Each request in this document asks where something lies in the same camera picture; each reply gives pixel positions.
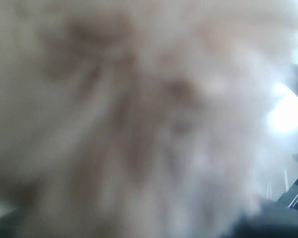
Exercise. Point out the pink plush teddy bear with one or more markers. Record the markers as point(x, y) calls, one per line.
point(138, 118)

